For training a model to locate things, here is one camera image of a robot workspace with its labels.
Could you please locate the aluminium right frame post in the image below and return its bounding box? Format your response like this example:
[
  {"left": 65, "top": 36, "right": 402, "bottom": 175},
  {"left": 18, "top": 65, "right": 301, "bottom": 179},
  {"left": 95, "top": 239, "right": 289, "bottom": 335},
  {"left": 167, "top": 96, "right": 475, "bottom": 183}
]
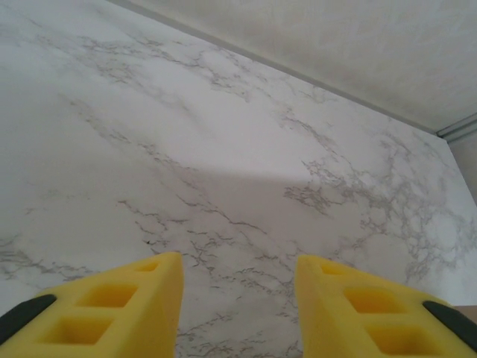
[{"left": 435, "top": 113, "right": 477, "bottom": 142}]

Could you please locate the brown cardboard box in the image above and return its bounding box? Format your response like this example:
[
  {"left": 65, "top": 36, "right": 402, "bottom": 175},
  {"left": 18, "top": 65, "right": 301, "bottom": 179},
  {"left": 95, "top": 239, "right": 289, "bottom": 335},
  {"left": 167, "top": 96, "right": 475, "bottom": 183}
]
[{"left": 455, "top": 304, "right": 477, "bottom": 321}]

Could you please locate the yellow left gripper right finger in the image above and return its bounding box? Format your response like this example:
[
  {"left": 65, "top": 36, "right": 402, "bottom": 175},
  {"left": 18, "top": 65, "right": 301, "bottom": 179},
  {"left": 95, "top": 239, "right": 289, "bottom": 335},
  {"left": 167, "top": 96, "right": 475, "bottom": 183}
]
[{"left": 296, "top": 254, "right": 477, "bottom": 358}]

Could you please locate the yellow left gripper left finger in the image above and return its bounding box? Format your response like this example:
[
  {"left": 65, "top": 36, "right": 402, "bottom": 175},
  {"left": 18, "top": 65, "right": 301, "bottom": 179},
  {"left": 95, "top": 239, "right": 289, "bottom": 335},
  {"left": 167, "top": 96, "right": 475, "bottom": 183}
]
[{"left": 0, "top": 251, "right": 184, "bottom": 358}]

